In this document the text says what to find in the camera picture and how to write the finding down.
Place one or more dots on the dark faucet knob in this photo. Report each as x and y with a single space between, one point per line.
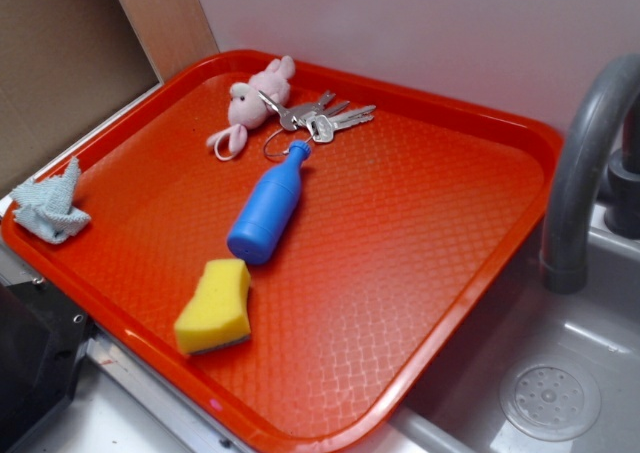
622 216

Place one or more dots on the grey sink faucet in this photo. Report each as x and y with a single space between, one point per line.
581 175

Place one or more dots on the light blue knitted cloth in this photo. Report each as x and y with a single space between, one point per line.
46 209

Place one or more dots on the wooden board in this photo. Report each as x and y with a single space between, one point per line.
174 34

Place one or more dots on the brown cardboard panel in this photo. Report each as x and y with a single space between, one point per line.
66 66

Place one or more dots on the sink drain strainer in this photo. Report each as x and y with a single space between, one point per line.
550 398

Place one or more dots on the blue plastic bottle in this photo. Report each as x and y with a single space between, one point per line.
256 233

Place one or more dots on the orange plastic tray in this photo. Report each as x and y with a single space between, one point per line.
403 223

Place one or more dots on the pink plush bunny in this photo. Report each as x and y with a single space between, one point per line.
247 110

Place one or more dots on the silver key bunch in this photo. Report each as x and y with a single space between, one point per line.
319 119

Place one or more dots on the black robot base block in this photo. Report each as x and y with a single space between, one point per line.
44 337

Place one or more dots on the yellow sponge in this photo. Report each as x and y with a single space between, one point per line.
217 313

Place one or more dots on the grey toy sink basin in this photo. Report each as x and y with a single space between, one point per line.
455 407

